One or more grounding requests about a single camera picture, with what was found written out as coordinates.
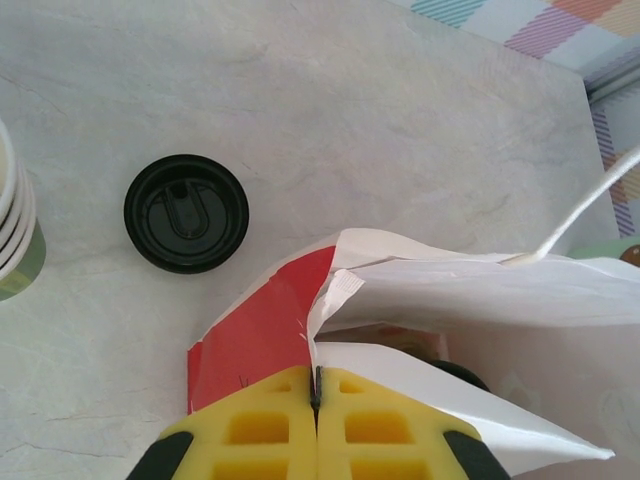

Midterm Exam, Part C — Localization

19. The mint green jar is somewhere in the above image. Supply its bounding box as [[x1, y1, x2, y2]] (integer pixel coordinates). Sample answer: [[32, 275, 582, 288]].
[[569, 238, 640, 269]]

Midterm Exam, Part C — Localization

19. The white red paper gift bag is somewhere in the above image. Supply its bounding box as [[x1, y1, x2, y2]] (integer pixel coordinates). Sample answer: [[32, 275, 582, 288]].
[[187, 144, 640, 480]]

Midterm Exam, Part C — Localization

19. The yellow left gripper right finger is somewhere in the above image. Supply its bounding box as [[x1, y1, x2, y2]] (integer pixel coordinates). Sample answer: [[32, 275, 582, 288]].
[[317, 366, 511, 480]]

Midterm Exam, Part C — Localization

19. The black plastic cup lid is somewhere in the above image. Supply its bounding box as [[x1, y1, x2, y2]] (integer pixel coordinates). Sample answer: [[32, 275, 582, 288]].
[[429, 359, 494, 396], [123, 154, 251, 275]]

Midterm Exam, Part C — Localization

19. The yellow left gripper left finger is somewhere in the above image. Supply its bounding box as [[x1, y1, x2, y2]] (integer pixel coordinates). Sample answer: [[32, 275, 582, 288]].
[[127, 364, 319, 480]]

